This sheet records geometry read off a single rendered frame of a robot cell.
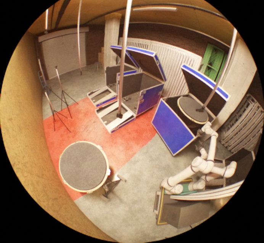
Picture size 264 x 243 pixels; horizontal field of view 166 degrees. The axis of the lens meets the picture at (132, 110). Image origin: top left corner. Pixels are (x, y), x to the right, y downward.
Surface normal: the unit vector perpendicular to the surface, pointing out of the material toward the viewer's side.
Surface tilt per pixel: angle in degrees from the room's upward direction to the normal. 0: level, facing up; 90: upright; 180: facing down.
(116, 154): 0
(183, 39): 90
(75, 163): 0
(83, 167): 0
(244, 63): 90
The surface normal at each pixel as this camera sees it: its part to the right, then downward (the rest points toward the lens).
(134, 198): 0.11, -0.71
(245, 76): -0.69, 0.44
